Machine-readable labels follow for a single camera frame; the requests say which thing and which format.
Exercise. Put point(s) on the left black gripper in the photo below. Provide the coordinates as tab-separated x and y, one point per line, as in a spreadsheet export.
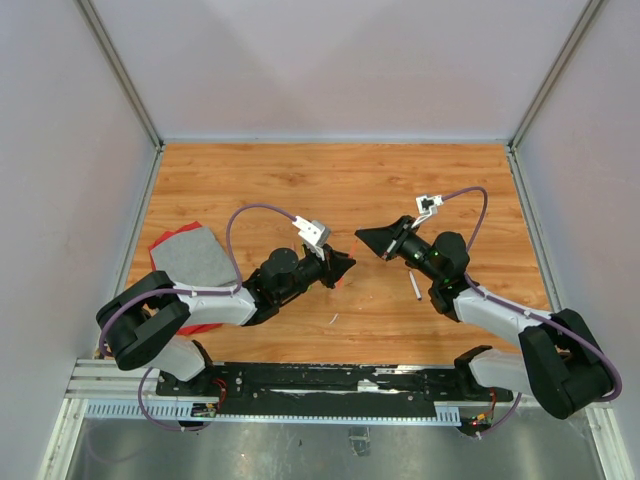
334	267

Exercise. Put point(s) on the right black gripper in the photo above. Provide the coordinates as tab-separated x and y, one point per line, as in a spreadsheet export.
386	241

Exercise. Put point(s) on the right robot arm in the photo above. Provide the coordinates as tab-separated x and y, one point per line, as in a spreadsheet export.
559	362

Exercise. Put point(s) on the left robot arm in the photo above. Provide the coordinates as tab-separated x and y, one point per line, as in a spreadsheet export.
139	327

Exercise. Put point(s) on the grey felt cloth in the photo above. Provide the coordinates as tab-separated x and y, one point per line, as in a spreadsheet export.
194	257

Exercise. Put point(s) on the red cloth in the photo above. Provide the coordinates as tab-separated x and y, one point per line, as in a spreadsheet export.
192	329

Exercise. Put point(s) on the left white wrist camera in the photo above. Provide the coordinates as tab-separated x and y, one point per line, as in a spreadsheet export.
314	235

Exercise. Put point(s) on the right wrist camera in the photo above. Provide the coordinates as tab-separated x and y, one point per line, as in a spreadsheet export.
427	207

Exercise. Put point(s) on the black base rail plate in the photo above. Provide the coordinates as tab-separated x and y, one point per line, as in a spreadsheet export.
330	390

